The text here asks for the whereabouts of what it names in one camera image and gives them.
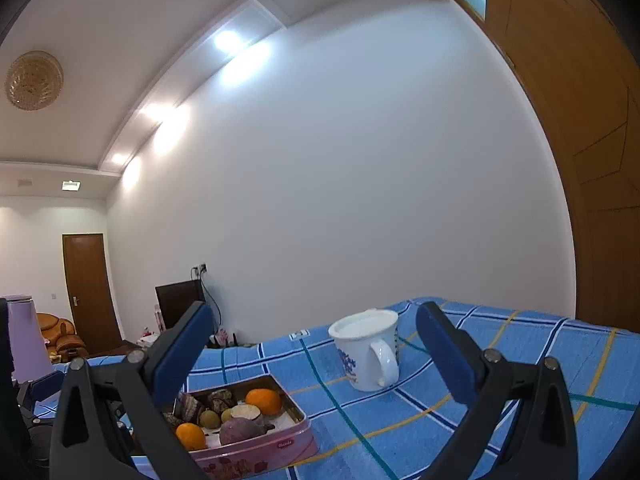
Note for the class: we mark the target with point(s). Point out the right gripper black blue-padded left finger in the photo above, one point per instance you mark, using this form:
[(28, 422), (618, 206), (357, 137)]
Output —
[(87, 442)]

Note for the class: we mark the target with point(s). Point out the orange fruit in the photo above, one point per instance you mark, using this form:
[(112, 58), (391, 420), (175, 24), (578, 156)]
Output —
[(268, 401), (191, 436)]

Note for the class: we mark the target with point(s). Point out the purple round fruit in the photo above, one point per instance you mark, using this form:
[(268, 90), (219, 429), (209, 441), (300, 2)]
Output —
[(240, 429)]

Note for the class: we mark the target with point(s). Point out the orange wooden armchair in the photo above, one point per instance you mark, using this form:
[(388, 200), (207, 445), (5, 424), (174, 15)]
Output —
[(62, 342)]

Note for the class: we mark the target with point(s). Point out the lilac cylindrical container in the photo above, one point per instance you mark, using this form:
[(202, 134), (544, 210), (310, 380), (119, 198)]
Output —
[(30, 356)]

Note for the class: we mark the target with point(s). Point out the kiwi fruit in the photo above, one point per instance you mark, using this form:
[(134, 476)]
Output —
[(209, 419)]

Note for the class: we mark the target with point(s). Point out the blue plaid tablecloth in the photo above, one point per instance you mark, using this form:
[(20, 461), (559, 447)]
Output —
[(396, 433)]

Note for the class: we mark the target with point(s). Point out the brown wooden door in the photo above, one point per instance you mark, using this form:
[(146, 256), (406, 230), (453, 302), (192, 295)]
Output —
[(89, 292)]

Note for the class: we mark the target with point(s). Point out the pink metal tin tray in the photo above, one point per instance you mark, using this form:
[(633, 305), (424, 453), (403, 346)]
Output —
[(290, 441)]

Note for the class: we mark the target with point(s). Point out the black television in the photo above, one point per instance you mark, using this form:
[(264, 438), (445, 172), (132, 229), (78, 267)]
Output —
[(175, 298)]

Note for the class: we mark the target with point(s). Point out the tv stand with clutter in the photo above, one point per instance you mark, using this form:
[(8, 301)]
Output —
[(220, 340)]

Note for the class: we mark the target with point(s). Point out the white floral mug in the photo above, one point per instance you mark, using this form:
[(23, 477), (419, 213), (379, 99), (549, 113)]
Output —
[(366, 343)]

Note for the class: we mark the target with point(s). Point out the round ceiling lamp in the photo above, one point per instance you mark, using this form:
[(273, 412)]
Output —
[(34, 81)]

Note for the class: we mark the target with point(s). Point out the large wooden door right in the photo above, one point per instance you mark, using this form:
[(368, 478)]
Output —
[(583, 83)]

